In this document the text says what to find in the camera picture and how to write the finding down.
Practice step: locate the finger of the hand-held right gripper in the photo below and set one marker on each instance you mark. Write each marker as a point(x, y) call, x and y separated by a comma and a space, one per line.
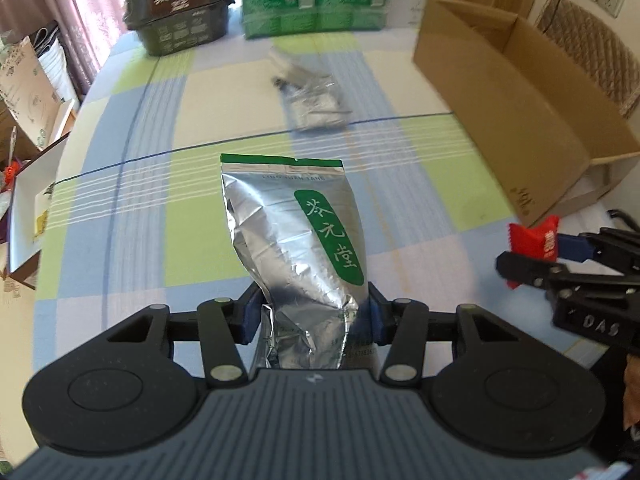
point(525, 266)
point(575, 247)

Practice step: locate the white flat tray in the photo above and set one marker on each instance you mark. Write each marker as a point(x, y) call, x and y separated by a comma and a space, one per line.
point(35, 205)

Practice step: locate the silver foil tea bag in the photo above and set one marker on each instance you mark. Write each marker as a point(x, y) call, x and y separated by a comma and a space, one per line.
point(290, 250)

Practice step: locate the white paper bags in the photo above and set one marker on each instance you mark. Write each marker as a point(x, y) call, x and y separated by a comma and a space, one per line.
point(57, 60)

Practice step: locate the clear plastic bag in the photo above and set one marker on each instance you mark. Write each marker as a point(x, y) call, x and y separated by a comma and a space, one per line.
point(320, 105)

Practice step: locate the checked cloth desktop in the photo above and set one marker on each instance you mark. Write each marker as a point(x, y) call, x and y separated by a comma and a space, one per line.
point(150, 200)

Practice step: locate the dark green food box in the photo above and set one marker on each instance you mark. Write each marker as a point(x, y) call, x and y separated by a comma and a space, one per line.
point(175, 15)

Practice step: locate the orange toy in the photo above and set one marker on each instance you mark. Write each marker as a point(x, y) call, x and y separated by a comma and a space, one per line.
point(11, 172)

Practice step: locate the pink curtain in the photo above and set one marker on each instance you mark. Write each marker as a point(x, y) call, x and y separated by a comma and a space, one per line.
point(65, 0)

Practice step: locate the brown cardboard box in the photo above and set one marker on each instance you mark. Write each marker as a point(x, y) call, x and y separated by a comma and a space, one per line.
point(500, 90)

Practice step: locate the printed cardboard carton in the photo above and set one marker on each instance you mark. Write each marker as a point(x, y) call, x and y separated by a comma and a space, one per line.
point(30, 100)

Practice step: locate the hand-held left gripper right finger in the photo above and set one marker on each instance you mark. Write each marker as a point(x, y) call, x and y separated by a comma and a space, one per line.
point(375, 320)

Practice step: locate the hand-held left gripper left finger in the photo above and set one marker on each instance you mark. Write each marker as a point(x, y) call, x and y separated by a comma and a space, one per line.
point(250, 317)

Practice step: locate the red snack packet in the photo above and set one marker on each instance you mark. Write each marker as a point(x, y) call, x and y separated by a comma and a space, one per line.
point(532, 237)

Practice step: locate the green tissue multipack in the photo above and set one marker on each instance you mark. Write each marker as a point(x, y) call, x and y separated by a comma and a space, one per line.
point(310, 12)

